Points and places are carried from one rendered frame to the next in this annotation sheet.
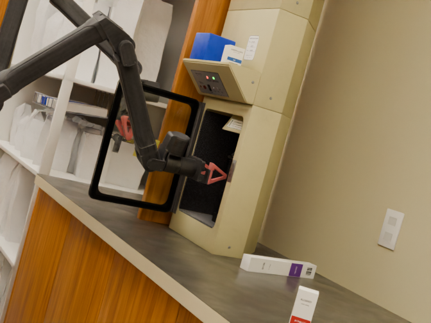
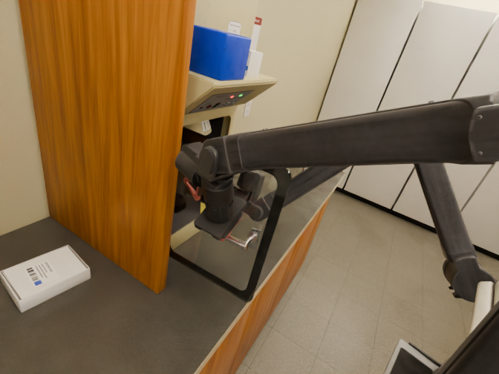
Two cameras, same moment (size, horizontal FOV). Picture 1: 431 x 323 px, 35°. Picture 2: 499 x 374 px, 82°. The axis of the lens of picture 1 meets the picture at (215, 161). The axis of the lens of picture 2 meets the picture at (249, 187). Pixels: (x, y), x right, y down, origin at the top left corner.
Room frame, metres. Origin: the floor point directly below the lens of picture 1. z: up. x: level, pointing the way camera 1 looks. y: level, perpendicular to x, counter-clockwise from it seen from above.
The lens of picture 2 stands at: (2.54, 0.74, 1.62)
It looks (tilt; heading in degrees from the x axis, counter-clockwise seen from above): 28 degrees down; 233
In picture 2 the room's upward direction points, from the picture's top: 14 degrees clockwise
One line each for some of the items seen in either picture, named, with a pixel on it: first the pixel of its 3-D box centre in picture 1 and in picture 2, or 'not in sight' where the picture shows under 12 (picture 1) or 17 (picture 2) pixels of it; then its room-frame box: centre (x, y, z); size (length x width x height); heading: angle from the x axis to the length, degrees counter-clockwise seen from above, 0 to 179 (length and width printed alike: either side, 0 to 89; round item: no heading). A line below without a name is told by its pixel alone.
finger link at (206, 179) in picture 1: (211, 173); not in sight; (2.14, 0.00, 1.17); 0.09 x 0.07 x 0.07; 120
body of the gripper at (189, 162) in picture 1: (187, 166); not in sight; (2.14, 0.08, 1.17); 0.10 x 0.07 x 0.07; 30
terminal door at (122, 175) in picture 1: (145, 147); (214, 220); (2.24, 0.23, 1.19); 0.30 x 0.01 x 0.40; 122
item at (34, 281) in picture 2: not in sight; (47, 274); (2.61, 0.08, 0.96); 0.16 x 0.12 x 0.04; 22
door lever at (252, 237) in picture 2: not in sight; (234, 235); (2.23, 0.31, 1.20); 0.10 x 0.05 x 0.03; 122
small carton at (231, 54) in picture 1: (232, 56); (247, 61); (2.12, 0.04, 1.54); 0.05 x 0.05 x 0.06; 20
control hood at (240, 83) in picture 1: (216, 80); (229, 94); (2.17, 0.07, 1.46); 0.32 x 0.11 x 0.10; 30
